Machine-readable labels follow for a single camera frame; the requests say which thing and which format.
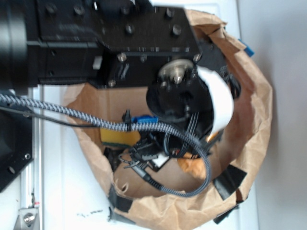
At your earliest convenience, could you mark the grey braided cable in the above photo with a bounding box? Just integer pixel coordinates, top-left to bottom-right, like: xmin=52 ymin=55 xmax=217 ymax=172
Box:
xmin=0 ymin=93 xmax=213 ymax=198

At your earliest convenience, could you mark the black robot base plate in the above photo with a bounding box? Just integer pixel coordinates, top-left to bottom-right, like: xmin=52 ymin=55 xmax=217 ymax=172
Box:
xmin=0 ymin=101 xmax=33 ymax=191

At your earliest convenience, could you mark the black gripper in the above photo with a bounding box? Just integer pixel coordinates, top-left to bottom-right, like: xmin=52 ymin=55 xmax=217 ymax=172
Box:
xmin=118 ymin=58 xmax=242 ymax=173

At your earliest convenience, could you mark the white plastic tray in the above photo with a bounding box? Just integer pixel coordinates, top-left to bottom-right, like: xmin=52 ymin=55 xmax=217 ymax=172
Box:
xmin=40 ymin=0 xmax=259 ymax=230

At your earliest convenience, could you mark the brown orange shell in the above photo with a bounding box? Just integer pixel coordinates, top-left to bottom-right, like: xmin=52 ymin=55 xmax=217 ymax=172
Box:
xmin=177 ymin=152 xmax=207 ymax=180

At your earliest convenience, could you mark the white ribbon cable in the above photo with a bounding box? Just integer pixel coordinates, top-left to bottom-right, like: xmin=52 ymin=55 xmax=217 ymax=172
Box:
xmin=196 ymin=66 xmax=235 ymax=135

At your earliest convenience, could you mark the aluminium frame rail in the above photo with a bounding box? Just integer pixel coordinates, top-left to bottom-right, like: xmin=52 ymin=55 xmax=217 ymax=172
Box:
xmin=14 ymin=85 xmax=46 ymax=230

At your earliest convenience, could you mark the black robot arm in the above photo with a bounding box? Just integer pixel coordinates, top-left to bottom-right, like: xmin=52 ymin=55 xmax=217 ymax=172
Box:
xmin=0 ymin=0 xmax=240 ymax=176

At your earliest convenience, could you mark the yellow sponge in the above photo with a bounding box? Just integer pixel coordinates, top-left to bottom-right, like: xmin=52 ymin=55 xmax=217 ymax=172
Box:
xmin=100 ymin=128 xmax=141 ymax=147

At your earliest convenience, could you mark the brown paper bag bin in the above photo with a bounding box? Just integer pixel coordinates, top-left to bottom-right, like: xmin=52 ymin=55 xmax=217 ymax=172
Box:
xmin=75 ymin=10 xmax=272 ymax=230

